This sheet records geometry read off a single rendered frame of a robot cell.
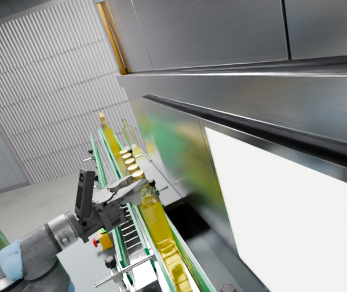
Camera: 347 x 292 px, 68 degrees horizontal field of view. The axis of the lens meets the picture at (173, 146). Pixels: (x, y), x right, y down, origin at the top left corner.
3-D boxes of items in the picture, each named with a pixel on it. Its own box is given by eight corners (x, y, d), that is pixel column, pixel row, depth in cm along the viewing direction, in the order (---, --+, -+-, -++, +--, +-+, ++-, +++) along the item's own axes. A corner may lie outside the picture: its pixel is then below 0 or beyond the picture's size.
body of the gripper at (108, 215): (117, 209, 73) (77, 234, 67) (105, 184, 70) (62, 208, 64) (128, 219, 66) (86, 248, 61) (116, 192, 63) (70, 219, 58)
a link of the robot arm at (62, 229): (44, 218, 62) (51, 231, 55) (63, 207, 64) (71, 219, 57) (58, 241, 64) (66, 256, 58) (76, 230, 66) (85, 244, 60)
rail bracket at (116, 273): (164, 277, 70) (149, 242, 66) (106, 309, 67) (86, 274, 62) (160, 269, 73) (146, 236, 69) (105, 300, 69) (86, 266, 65)
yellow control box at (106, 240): (120, 244, 110) (113, 230, 107) (103, 252, 108) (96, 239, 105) (117, 234, 116) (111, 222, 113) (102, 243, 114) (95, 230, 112)
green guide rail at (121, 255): (132, 280, 73) (122, 259, 70) (128, 282, 72) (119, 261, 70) (94, 140, 231) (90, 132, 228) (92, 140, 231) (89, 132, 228)
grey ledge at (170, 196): (188, 216, 108) (181, 194, 104) (169, 225, 106) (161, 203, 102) (138, 153, 194) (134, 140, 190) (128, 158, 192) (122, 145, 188)
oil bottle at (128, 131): (143, 156, 160) (128, 117, 151) (135, 160, 158) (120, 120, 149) (140, 154, 165) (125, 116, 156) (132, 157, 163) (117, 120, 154)
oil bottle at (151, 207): (179, 250, 78) (157, 193, 71) (162, 259, 77) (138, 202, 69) (172, 240, 84) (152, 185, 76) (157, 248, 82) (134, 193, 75)
